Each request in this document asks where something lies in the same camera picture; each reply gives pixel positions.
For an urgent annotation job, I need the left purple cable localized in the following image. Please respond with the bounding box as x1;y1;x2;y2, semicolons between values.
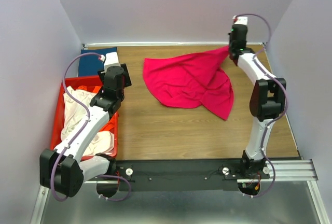
50;52;104;203

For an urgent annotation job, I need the magenta t shirt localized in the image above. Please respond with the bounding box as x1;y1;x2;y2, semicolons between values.
143;46;234;120

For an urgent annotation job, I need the black mounting base plate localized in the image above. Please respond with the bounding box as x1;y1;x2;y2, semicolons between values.
85;158;270;196

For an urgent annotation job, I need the orange t shirt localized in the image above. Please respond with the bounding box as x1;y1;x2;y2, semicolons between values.
77;86;117;132

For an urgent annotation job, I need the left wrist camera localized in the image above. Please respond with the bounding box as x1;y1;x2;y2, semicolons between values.
99;52;120;72

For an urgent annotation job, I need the pale pink t shirt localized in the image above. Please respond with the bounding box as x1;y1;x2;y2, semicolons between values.
60;86;114;157

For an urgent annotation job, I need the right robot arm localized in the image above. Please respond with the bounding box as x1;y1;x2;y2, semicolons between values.
229;22;286;178

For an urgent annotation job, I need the folded blue t shirt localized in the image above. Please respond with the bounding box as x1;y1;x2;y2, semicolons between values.
78;47;117;77

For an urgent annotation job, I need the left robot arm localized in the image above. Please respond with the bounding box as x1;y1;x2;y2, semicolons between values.
39;64;131;202

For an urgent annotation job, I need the aluminium frame rail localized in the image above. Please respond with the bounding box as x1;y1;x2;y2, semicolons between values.
31;158;330;223

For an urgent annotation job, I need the red plastic bin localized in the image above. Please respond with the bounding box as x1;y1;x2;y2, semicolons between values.
50;75;119;158

